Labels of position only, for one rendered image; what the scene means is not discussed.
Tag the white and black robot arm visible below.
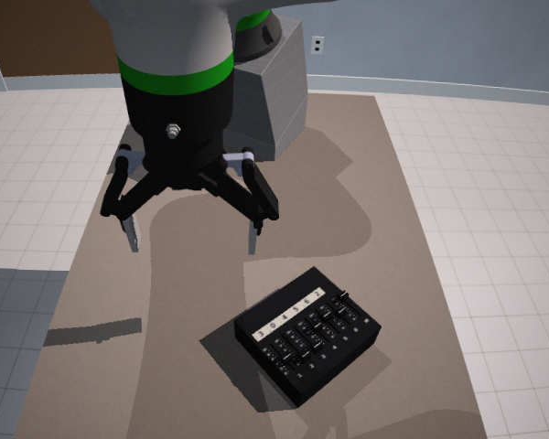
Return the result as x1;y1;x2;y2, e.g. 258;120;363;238
90;0;338;146

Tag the black lighting desk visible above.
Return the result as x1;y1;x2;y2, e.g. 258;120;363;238
234;266;382;408

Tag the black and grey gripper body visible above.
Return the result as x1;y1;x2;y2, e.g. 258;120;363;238
143;131;228;191

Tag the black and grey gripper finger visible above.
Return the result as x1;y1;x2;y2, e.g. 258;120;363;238
100;144;178;252
191;146;279;255

